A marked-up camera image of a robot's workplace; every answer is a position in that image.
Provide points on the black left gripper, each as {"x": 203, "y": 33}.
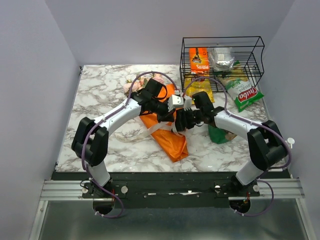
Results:
{"x": 167, "y": 116}

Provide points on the aluminium frame rail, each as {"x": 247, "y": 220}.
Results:
{"x": 70, "y": 190}

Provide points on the yellow lays chip bag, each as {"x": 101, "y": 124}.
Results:
{"x": 203, "y": 84}

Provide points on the orange razor package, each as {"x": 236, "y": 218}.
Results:
{"x": 199, "y": 62}

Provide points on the pink fake flower bunch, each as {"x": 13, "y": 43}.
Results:
{"x": 155, "y": 76}

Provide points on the black wire basket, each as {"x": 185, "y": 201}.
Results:
{"x": 248, "y": 50}

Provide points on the silver foil packet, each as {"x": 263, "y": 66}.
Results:
{"x": 221, "y": 58}

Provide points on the green brown snack bag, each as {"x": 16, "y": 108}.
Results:
{"x": 220, "y": 136}

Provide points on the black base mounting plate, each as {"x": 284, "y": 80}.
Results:
{"x": 168, "y": 190}

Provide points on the cream printed ribbon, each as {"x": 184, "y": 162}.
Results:
{"x": 159, "y": 126}

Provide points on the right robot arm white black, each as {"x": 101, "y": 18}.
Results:
{"x": 266, "y": 145}

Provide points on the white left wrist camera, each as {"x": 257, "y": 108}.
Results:
{"x": 175, "y": 102}

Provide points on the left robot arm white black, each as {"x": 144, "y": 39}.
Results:
{"x": 91, "y": 139}

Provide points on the cream lotion pump bottle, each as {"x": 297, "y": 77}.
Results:
{"x": 290, "y": 142}

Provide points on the orange wrapping paper sheet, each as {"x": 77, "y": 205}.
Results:
{"x": 174, "y": 146}

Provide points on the green white cassava chip bag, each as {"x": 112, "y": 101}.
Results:
{"x": 239, "y": 87}

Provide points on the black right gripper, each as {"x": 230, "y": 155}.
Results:
{"x": 181, "y": 125}

